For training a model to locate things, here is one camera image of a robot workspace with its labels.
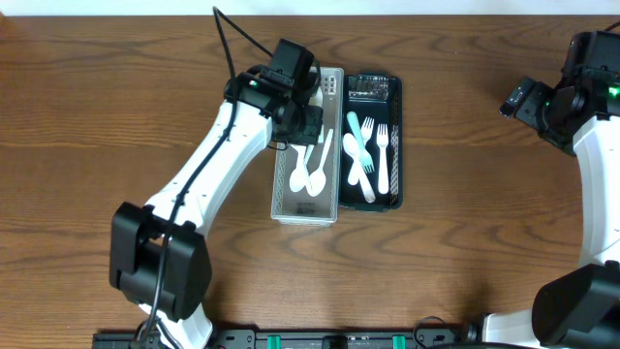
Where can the mint green plastic fork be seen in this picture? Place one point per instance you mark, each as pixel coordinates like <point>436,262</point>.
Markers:
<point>365,157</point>

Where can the white spoon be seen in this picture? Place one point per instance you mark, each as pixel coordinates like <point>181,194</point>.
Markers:
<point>299,178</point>
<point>317,179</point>

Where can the black perforated plastic basket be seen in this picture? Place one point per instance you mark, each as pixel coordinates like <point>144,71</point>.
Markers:
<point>380,97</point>

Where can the white spoon among forks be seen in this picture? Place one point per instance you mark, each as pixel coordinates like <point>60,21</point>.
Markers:
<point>357,174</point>

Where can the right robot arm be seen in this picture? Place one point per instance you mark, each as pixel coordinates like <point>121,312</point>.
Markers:
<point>580,116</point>

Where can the white fork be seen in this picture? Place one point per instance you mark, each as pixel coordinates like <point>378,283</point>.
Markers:
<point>364,133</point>
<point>382,143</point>

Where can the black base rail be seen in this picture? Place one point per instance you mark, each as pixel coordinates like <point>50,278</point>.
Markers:
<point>249,339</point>

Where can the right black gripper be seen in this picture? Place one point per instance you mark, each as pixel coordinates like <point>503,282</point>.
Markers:
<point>525,102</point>

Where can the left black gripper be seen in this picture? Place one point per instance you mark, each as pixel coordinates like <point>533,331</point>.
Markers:
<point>307,125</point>

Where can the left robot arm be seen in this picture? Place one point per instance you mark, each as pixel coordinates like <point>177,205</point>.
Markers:
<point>158,255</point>

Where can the white perforated plastic basket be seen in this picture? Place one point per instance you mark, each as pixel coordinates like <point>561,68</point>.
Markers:
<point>300,208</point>

